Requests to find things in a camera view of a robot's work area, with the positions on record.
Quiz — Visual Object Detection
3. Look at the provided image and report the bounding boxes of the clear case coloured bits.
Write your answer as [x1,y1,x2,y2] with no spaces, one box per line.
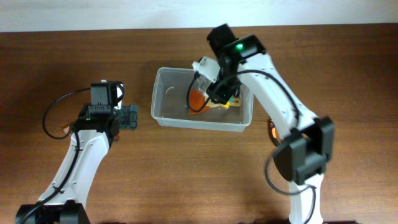
[224,95,234,109]

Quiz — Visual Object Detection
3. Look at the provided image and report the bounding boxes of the orange scraper wooden handle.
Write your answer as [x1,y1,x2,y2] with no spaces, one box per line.
[188,90,242,114]

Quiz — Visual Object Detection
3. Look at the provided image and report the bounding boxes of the orange black needle-nose pliers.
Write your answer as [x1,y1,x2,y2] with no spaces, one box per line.
[267,118,280,147]

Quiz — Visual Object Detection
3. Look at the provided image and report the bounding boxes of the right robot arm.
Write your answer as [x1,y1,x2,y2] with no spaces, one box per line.
[204,24,335,223]

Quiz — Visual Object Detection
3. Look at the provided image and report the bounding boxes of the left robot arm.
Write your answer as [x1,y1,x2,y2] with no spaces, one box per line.
[15,80,137,223]

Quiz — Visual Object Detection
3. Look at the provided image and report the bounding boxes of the clear plastic container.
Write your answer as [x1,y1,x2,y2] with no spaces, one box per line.
[151,67,254,132]

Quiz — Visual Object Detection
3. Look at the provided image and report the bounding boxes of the left black cable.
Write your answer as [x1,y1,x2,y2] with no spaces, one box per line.
[42,87,91,140]

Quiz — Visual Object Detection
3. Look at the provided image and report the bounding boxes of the black cable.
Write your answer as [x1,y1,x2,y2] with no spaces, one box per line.
[42,87,91,140]
[185,68,318,224]

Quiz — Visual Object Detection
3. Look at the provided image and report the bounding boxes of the right black cable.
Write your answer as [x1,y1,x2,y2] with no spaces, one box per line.
[185,68,318,224]

